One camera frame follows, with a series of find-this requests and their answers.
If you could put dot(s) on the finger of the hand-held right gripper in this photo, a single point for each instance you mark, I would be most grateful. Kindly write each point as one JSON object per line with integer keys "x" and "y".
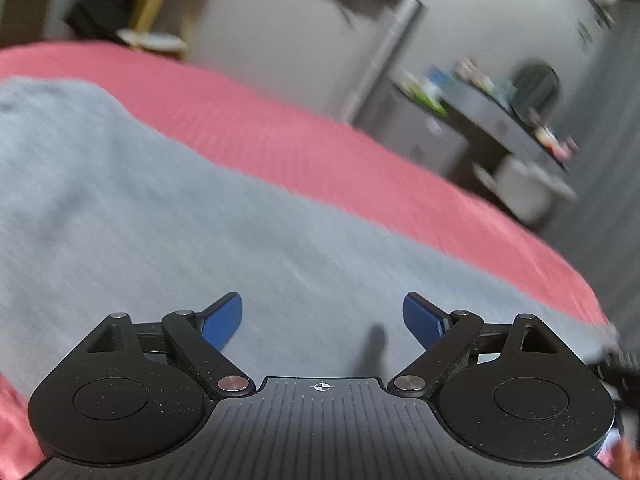
{"x": 620, "y": 360}

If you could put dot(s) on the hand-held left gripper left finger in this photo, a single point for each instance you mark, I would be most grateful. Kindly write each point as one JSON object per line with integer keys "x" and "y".
{"x": 226, "y": 319}

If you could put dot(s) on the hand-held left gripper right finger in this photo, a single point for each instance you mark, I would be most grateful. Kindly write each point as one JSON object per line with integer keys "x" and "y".
{"x": 419, "y": 316}

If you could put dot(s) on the grey pants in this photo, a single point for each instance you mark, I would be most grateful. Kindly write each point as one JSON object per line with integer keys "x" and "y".
{"x": 150, "y": 220}

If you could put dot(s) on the white fluffy stool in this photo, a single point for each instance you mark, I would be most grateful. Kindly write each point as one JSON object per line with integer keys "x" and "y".
{"x": 520, "y": 185}

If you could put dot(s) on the grey curtain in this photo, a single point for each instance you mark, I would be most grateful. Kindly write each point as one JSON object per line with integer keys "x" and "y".
{"x": 600, "y": 185}

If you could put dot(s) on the grey dresser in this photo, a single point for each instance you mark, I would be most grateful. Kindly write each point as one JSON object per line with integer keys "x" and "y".
{"x": 465, "y": 120}

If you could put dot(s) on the pink ribbed blanket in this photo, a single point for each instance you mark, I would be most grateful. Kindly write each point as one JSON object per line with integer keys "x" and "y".
{"x": 320, "y": 140}

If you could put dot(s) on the round black-framed mirror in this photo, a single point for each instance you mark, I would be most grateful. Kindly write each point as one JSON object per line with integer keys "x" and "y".
{"x": 536, "y": 87}

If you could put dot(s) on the yellow wooden stand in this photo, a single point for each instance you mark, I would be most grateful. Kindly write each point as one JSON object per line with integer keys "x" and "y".
{"x": 160, "y": 0}

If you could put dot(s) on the black bag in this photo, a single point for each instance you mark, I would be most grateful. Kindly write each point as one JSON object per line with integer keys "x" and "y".
{"x": 102, "y": 12}

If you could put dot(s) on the brown wooden board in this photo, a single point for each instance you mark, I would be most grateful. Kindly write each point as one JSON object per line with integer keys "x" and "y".
{"x": 25, "y": 0}

